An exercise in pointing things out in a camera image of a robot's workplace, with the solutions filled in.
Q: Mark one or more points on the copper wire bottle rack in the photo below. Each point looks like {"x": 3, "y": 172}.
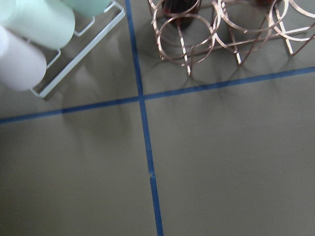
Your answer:
{"x": 262, "y": 33}

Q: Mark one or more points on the white wire cup rack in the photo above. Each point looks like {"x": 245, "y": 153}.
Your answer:
{"x": 87, "y": 34}

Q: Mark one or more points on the lilac cup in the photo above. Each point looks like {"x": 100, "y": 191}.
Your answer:
{"x": 22, "y": 65}

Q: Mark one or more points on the mint green cup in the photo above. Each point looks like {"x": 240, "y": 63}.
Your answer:
{"x": 88, "y": 8}

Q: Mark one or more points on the white cup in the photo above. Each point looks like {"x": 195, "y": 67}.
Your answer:
{"x": 49, "y": 23}

